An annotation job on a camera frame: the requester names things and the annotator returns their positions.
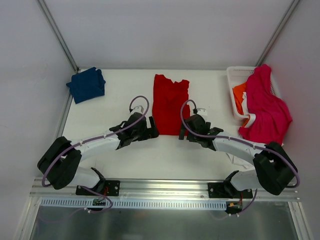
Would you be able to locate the red t shirt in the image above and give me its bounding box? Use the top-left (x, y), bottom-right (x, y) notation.
top-left (152, 74), bottom-right (190, 136)

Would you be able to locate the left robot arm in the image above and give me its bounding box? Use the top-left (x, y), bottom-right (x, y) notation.
top-left (37, 112), bottom-right (159, 195)

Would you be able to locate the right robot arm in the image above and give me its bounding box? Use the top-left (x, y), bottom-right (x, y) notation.
top-left (182, 114), bottom-right (300, 198)

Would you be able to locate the orange t shirt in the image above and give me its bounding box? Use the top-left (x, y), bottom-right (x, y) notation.
top-left (232, 82), bottom-right (250, 128)

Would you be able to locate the white t shirt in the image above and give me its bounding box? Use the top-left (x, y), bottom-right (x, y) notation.
top-left (226, 92), bottom-right (285, 172)

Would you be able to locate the white plastic basket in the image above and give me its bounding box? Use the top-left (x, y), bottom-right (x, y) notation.
top-left (226, 64), bottom-right (282, 121)

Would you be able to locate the folded blue t shirt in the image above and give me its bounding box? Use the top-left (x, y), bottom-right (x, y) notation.
top-left (66, 67), bottom-right (106, 104)

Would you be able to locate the pink t shirt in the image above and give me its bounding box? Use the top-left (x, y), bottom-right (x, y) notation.
top-left (238, 64), bottom-right (293, 145)

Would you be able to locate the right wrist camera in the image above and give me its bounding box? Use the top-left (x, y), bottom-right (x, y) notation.
top-left (193, 108), bottom-right (208, 122)

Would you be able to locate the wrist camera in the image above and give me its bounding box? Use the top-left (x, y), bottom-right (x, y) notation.
top-left (193, 108), bottom-right (208, 122)
top-left (130, 105), bottom-right (144, 115)

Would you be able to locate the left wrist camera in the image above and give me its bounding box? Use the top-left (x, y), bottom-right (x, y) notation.
top-left (130, 105), bottom-right (144, 115)

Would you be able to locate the aluminium mounting rail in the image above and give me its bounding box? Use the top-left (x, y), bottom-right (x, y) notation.
top-left (29, 177), bottom-right (302, 202)

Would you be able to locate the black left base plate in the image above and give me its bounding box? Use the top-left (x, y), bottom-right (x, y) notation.
top-left (75, 179), bottom-right (121, 197)

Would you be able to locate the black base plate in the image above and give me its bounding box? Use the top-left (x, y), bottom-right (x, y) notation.
top-left (75, 179), bottom-right (121, 197)
top-left (207, 182), bottom-right (253, 199)

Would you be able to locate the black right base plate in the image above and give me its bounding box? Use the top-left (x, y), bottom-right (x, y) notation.
top-left (207, 182), bottom-right (253, 199)

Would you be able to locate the white slotted cable duct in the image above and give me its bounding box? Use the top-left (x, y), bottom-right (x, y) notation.
top-left (40, 197), bottom-right (227, 211)

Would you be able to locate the left aluminium frame post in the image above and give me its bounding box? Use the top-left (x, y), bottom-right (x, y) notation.
top-left (36, 0), bottom-right (79, 73)

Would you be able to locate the aluminium frame post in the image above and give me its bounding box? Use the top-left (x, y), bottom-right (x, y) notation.
top-left (255, 0), bottom-right (302, 67)
top-left (36, 0), bottom-right (79, 73)

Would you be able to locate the right aluminium frame post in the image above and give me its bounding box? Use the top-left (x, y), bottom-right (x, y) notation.
top-left (255, 0), bottom-right (302, 67)

